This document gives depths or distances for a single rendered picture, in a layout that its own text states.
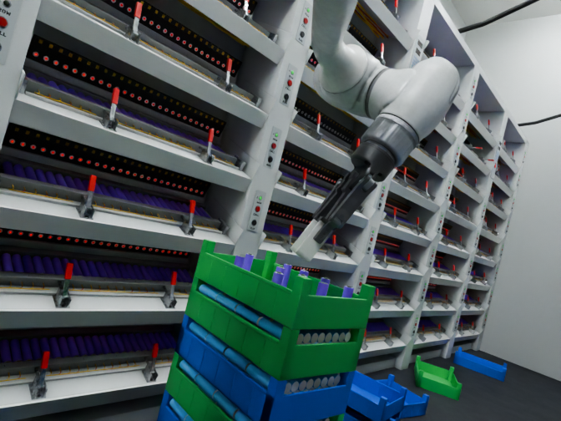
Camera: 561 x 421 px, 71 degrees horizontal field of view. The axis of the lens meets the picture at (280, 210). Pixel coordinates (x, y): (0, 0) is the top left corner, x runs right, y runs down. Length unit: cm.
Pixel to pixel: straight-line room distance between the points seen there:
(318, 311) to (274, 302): 7
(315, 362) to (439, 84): 52
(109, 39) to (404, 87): 60
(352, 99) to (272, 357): 50
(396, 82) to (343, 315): 43
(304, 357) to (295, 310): 9
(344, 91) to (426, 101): 15
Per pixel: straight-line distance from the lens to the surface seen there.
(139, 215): 105
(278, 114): 122
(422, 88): 76
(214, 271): 79
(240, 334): 71
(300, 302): 62
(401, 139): 72
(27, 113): 89
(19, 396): 105
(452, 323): 302
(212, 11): 111
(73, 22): 94
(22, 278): 100
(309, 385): 73
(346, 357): 76
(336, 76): 79
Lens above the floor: 64
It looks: 1 degrees up
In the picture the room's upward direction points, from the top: 14 degrees clockwise
